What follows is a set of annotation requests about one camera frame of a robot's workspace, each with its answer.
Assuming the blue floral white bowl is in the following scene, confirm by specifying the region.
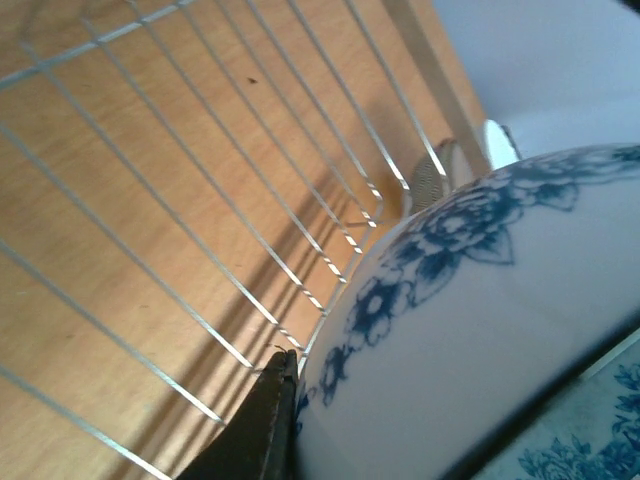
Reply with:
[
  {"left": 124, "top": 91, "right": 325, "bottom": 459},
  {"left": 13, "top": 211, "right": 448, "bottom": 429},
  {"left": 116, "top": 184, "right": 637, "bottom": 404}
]
[{"left": 295, "top": 145, "right": 639, "bottom": 479}]

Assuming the wire dish rack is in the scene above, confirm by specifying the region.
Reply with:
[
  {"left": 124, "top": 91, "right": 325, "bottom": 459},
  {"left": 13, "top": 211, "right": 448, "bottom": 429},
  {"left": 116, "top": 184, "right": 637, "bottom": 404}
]
[{"left": 1, "top": 1, "right": 446, "bottom": 479}]

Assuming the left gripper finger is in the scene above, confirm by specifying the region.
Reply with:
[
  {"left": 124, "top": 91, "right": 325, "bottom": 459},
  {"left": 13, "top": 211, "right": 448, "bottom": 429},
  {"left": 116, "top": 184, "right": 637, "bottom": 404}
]
[{"left": 177, "top": 350, "right": 298, "bottom": 480}]

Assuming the white upturned bowl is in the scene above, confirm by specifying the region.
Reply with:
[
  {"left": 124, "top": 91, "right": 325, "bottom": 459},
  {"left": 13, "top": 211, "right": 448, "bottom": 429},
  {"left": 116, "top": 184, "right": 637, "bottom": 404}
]
[{"left": 452, "top": 119, "right": 524, "bottom": 189}]

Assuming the bowl under white bowl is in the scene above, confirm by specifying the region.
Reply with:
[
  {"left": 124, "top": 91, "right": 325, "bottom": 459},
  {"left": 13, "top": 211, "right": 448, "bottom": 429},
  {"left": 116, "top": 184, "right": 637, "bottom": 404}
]
[{"left": 403, "top": 139, "right": 455, "bottom": 217}]

